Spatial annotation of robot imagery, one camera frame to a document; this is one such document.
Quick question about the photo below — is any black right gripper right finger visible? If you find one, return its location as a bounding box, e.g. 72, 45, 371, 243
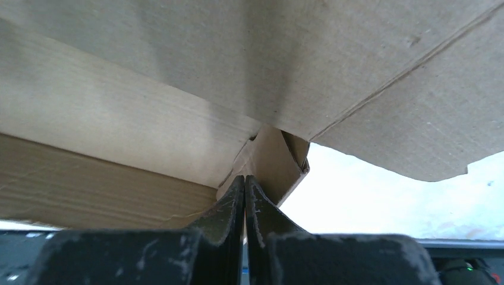
244, 175, 440, 285

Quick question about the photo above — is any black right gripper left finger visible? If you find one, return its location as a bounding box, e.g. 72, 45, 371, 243
26, 176, 245, 284

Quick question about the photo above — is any brown cardboard box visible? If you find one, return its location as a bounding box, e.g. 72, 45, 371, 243
1, 1, 503, 229

